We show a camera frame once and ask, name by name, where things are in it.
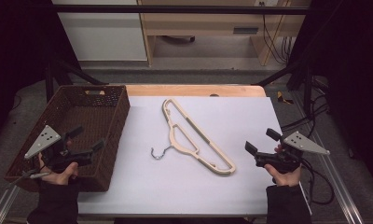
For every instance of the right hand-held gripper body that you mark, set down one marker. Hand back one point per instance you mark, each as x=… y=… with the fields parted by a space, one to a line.
x=299 y=143

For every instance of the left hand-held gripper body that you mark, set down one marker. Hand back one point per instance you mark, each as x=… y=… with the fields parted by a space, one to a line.
x=44 y=140

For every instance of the brown wicker basket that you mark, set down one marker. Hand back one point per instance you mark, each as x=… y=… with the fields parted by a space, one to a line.
x=82 y=115

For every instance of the beige plastic clothes hanger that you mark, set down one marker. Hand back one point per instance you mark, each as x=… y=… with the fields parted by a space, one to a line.
x=197 y=131

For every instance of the person's right hand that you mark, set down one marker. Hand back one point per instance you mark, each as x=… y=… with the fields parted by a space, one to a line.
x=285 y=179

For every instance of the person's left hand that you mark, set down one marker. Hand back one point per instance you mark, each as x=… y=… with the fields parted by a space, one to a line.
x=62 y=176

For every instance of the white paper sheet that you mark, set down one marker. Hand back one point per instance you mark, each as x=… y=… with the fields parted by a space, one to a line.
x=237 y=118

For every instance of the yellow and black tool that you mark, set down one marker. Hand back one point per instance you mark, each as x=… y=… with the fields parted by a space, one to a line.
x=282 y=98

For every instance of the black metal stand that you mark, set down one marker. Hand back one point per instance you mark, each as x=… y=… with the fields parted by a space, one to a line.
x=306 y=87
x=51 y=81

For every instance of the black curtain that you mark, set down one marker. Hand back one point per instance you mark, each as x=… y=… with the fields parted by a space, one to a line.
x=16 y=62
x=355 y=77

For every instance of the light wooden table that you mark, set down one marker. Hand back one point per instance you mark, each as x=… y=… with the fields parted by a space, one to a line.
x=175 y=90

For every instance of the white cabinet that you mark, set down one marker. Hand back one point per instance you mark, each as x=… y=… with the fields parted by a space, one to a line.
x=103 y=37

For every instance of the light wooden desk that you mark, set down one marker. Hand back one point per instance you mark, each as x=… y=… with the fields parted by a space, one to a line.
x=206 y=23

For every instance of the aluminium rail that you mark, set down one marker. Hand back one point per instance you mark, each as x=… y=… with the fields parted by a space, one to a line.
x=2 y=205
x=340 y=186

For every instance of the black horizontal frame bar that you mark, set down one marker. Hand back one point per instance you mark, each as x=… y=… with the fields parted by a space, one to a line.
x=175 y=9

